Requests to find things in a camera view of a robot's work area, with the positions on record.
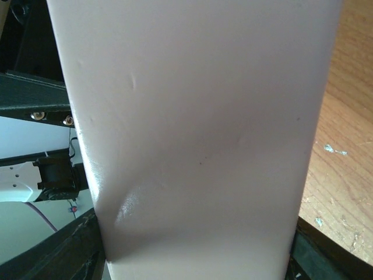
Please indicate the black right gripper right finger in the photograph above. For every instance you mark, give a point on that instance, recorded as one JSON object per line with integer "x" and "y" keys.
{"x": 315, "y": 256}

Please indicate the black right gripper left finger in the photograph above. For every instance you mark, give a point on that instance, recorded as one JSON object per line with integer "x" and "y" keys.
{"x": 74, "y": 252}

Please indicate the pink glasses case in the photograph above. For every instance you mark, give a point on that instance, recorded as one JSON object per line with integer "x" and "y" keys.
{"x": 196, "y": 121}

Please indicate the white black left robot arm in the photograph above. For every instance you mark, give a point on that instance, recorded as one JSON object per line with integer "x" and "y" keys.
{"x": 45, "y": 179}

